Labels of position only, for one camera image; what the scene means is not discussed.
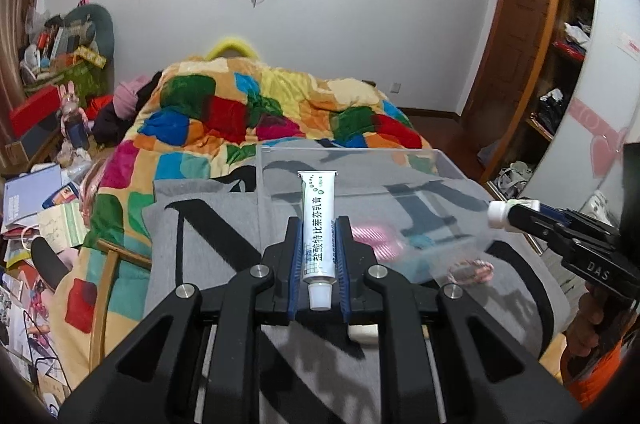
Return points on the pink knit hat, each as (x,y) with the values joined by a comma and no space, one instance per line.
(125,97)

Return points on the grey neck pillow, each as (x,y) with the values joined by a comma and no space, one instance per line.
(101,20)

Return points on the pink bunny toy bottle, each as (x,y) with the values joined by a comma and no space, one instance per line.
(75,125)

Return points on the blue white book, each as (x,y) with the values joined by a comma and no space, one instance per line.
(23,196)

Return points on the yellow pillow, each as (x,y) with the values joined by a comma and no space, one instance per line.
(232,47)

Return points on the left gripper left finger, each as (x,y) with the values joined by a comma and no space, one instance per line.
(194,357)

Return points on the right hand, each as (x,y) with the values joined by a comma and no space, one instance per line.
(581,335)

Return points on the wooden wardrobe shelves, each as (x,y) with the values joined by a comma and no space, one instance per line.
(551,83)

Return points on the colourful patchwork quilt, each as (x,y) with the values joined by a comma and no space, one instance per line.
(204,120)

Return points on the brown wooden door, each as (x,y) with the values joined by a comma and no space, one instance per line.
(504,71)

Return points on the white ointment tube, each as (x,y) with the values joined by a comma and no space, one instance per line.
(318,272)

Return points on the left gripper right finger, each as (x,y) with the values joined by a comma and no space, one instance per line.
(443,358)

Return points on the white sliding wardrobe door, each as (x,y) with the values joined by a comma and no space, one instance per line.
(585,155)

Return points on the grey black blanket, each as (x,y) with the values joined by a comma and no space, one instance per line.
(204,231)

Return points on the wooden back scratcher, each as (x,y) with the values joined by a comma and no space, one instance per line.
(113,255)

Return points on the red box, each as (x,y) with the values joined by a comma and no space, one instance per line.
(36,108)

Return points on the clear plastic storage box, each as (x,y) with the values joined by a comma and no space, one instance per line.
(419,214)

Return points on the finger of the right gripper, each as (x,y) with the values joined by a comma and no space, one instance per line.
(528,220)
(556,216)

